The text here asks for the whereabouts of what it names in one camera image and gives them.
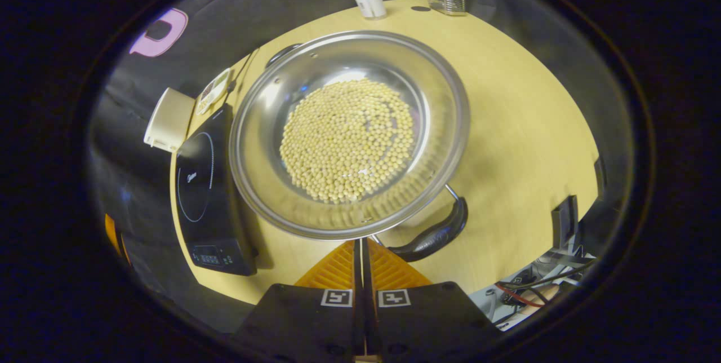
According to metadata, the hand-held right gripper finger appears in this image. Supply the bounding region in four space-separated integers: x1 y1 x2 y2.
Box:
231 238 364 363
363 238 502 363

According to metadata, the black induction cooktop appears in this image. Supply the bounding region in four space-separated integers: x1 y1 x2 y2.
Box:
174 103 260 277

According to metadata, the stainless steel pot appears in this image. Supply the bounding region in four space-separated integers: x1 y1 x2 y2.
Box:
229 30 471 263

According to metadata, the white divided dish of beans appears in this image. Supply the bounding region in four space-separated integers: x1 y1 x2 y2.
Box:
196 68 233 116

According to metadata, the pile of soybeans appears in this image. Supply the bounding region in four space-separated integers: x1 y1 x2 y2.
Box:
279 78 416 204

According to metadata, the black metal stand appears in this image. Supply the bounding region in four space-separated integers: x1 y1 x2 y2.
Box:
551 194 580 251

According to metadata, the clear glass holder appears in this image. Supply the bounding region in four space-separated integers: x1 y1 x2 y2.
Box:
426 0 468 16

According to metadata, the red floor cable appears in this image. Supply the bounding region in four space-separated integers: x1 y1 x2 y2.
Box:
495 284 544 308

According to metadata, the black floor cable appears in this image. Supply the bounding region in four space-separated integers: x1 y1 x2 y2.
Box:
496 259 598 290

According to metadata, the black power cable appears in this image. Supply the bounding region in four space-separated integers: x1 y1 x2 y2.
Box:
228 50 260 96

